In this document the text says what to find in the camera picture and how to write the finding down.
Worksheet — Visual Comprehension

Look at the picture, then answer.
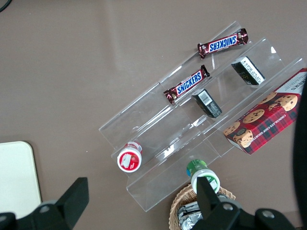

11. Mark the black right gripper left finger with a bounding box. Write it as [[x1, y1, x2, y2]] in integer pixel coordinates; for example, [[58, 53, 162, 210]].
[[30, 177, 90, 230]]

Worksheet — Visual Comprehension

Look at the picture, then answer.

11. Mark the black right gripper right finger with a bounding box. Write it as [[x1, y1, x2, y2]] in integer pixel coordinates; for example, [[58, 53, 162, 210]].
[[190, 177, 241, 230]]

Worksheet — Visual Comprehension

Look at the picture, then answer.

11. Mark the foil wrapped sandwich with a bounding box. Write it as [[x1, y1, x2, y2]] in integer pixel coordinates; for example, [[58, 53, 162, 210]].
[[177, 201, 205, 230]]

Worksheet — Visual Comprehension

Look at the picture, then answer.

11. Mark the woven wicker basket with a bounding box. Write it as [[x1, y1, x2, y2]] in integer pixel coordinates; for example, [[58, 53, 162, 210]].
[[169, 184, 236, 230]]

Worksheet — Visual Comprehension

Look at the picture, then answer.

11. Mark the white plastic tray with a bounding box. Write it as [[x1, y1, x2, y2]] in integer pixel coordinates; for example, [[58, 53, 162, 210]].
[[0, 141, 42, 219]]

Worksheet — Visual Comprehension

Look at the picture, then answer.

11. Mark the green yogurt cup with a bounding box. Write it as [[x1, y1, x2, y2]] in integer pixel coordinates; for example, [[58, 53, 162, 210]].
[[186, 160, 221, 195]]

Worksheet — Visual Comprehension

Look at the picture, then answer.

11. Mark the red strawberry yogurt cup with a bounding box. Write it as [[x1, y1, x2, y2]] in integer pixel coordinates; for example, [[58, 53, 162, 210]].
[[117, 141, 144, 173]]

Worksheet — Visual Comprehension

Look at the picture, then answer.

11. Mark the clear acrylic tiered display stand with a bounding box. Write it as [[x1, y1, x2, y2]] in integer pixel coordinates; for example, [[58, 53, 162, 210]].
[[98, 21, 307, 212]]

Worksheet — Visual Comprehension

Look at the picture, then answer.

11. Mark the small black box with barcode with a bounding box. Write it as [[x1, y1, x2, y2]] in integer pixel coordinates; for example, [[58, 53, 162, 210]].
[[191, 88, 223, 119]]

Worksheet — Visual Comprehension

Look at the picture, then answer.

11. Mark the red tartan cookie box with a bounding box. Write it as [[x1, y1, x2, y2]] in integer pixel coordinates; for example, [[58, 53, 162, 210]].
[[223, 68, 307, 155]]

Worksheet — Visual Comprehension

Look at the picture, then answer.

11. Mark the Snickers chocolate bar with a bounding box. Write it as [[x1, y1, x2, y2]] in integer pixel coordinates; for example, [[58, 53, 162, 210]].
[[163, 65, 211, 104], [197, 28, 249, 60]]

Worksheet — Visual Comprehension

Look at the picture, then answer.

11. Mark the small black box white label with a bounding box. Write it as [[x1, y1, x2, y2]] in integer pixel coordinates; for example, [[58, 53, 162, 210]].
[[231, 56, 266, 86]]

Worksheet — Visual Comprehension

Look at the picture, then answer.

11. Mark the thick black blurry cable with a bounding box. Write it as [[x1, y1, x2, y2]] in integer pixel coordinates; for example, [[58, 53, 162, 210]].
[[291, 81, 307, 227]]

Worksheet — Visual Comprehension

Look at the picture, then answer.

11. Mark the thin black cable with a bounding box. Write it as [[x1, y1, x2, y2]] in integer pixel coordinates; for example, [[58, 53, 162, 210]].
[[0, 0, 12, 12]]

